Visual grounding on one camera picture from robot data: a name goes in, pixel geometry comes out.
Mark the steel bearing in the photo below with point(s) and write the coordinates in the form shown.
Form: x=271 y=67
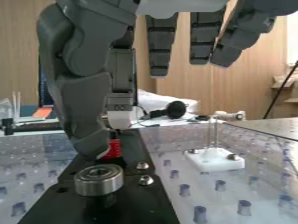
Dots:
x=99 y=178

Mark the small steel dome nut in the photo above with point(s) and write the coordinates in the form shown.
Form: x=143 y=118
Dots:
x=143 y=165
x=147 y=180

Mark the small white plate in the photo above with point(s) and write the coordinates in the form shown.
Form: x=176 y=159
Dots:
x=215 y=160

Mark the black headphones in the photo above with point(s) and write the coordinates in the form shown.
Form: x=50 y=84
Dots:
x=176 y=109

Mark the clear box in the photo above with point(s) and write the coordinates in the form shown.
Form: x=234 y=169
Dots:
x=254 y=141

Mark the small red cylinder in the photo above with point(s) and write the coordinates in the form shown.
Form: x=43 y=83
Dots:
x=115 y=149

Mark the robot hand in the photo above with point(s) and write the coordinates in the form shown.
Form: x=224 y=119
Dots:
x=85 y=50

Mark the black plate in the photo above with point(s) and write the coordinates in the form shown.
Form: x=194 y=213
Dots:
x=134 y=206

